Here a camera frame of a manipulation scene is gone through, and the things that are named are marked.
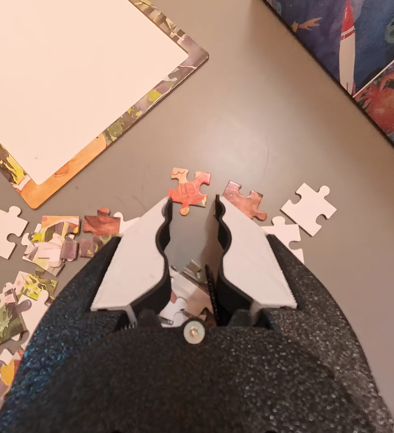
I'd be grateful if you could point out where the pile of jigsaw pieces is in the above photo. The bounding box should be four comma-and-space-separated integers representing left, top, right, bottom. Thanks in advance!
0, 183, 338, 396

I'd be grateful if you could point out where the colourful printed puzzle box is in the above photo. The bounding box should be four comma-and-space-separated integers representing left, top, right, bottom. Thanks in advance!
263, 0, 394, 166

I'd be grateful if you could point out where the grey desk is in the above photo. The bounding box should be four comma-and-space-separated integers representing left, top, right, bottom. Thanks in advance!
0, 0, 394, 433

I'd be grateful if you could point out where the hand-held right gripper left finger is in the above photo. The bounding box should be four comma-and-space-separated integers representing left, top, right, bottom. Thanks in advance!
91, 197, 174, 322

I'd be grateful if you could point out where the animal jigsaw puzzle board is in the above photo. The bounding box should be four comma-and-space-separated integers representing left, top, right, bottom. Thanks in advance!
0, 0, 210, 210

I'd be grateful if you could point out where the pink-brown jigsaw piece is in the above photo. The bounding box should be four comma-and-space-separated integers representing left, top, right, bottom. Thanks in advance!
222, 181, 268, 221

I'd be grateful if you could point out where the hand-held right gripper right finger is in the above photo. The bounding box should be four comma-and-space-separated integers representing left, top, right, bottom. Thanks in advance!
214, 195, 298, 325

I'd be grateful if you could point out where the red orange jigsaw piece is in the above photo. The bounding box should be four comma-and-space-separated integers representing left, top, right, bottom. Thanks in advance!
168, 168, 212, 216

